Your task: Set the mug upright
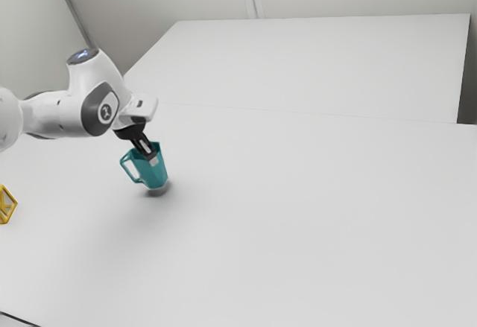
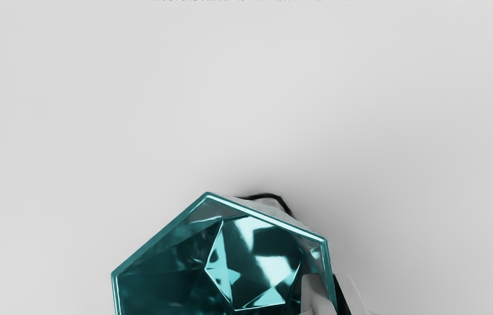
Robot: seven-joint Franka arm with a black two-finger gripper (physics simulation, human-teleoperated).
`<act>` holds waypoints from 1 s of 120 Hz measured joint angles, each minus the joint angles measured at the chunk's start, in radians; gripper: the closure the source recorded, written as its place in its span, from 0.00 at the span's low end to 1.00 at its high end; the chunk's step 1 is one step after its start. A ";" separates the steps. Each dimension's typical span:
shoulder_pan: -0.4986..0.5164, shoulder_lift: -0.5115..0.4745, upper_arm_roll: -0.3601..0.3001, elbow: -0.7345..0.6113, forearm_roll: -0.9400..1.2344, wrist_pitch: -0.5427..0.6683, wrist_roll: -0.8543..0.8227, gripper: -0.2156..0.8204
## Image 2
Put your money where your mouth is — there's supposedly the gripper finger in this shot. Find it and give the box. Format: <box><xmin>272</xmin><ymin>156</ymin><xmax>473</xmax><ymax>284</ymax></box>
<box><xmin>333</xmin><ymin>273</ymin><xmax>381</xmax><ymax>315</ymax></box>

